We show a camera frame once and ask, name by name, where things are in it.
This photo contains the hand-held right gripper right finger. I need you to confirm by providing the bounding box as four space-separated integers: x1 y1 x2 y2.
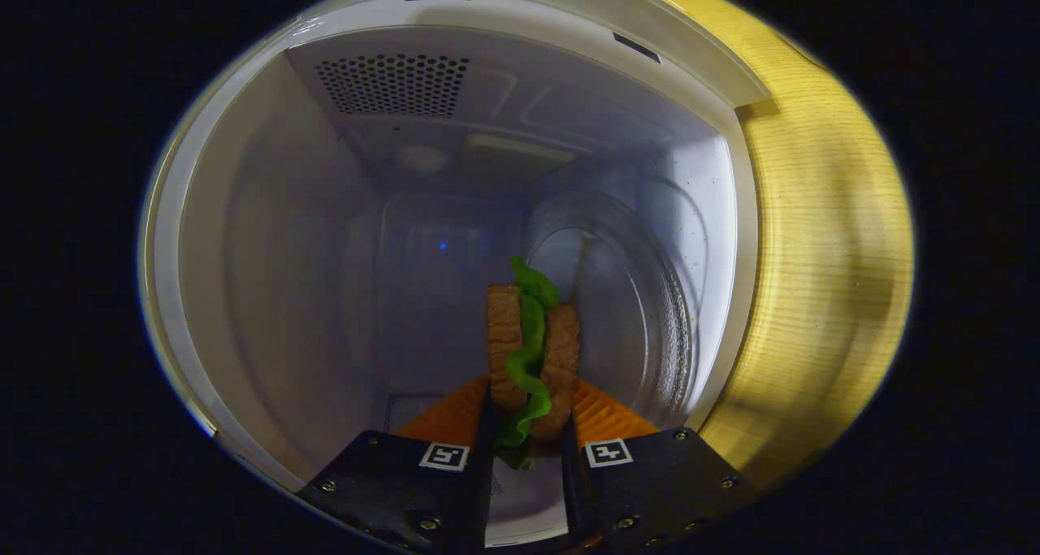
561 376 761 552

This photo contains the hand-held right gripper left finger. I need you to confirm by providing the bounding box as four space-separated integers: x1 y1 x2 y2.
297 375 501 554

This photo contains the toast sandwich with lettuce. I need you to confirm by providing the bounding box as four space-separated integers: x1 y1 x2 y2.
486 256 581 470

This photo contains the white microwave oven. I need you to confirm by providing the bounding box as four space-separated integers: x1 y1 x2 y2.
138 0 773 540

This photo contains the glass turntable plate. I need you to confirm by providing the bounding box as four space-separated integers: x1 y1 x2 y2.
524 191 696 426

